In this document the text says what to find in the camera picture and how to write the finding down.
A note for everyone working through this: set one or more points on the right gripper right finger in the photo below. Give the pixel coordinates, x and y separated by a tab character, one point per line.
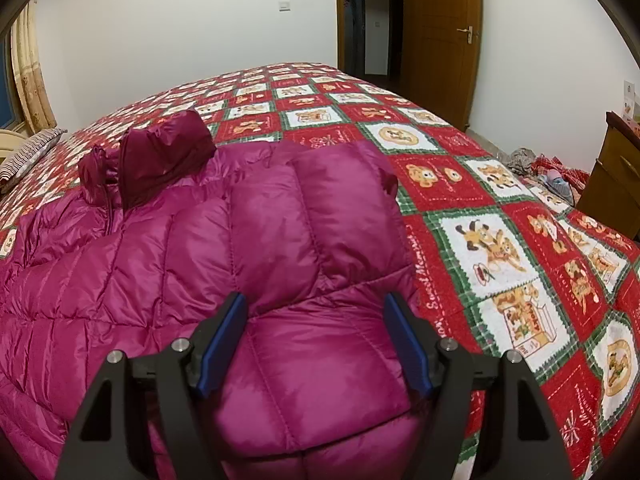
519	438

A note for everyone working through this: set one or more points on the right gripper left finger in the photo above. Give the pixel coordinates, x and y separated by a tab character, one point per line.
110	437

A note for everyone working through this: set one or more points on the magenta puffer down jacket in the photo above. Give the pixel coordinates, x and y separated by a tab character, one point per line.
153	239

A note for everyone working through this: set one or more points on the clothes pile on floor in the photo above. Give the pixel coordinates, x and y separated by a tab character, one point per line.
561	181

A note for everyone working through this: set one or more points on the red patterned bear bedspread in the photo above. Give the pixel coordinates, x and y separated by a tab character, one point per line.
499	264

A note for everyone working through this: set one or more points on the brown wooden dresser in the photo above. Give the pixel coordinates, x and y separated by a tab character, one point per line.
612	193

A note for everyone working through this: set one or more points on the striped grey pillow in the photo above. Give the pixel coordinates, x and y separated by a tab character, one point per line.
15	167

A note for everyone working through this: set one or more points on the cream wooden headboard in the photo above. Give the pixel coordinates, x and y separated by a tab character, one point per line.
10	141

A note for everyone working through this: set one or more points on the beige curtain right panel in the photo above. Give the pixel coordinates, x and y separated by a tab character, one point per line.
27	71

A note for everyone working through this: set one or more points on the blue window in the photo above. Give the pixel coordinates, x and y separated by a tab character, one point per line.
10	112

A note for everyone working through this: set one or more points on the white card on dresser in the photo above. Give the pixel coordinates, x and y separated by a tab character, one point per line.
629	104

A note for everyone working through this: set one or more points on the brown wooden door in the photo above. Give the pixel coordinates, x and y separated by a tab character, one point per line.
438	67

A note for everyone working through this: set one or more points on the metal door handle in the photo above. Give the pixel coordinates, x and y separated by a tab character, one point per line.
469	33

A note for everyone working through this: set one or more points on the white wall switch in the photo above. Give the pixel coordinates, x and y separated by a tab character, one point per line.
284	6

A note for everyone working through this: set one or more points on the dark brown door frame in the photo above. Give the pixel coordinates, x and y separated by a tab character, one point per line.
370	34

